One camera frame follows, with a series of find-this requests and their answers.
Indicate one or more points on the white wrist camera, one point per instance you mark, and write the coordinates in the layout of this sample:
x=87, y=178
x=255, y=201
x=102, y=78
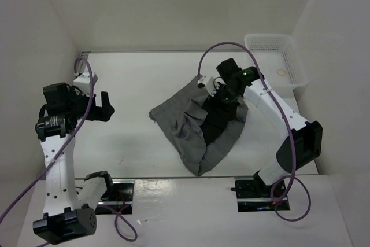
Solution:
x=85, y=81
x=209, y=83

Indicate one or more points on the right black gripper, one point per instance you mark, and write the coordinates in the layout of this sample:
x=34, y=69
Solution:
x=211, y=103

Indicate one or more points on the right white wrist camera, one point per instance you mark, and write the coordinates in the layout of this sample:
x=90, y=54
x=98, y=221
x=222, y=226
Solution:
x=209, y=83

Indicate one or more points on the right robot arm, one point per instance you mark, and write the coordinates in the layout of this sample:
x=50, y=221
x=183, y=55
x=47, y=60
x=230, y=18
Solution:
x=302, y=139

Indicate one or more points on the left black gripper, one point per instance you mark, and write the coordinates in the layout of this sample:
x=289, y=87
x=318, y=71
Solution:
x=104, y=112

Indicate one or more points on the rubber band in basket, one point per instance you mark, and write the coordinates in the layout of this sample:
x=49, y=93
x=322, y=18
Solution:
x=281, y=72

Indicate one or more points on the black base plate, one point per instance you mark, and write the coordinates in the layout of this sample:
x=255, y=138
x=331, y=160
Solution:
x=120, y=198
x=252, y=196

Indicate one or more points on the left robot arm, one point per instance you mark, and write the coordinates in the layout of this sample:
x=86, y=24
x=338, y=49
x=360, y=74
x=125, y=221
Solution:
x=68, y=213

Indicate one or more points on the white plastic basket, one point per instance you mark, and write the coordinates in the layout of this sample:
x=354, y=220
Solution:
x=277, y=51

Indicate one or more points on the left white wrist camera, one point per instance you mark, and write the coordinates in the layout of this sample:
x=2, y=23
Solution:
x=85, y=81

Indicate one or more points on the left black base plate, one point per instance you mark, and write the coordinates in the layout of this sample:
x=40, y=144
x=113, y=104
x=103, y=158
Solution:
x=120, y=198

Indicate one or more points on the grey pleated skirt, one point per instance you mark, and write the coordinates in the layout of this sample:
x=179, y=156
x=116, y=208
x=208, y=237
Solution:
x=180, y=119

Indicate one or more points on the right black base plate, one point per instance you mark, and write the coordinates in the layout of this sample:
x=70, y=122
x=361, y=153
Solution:
x=252, y=196

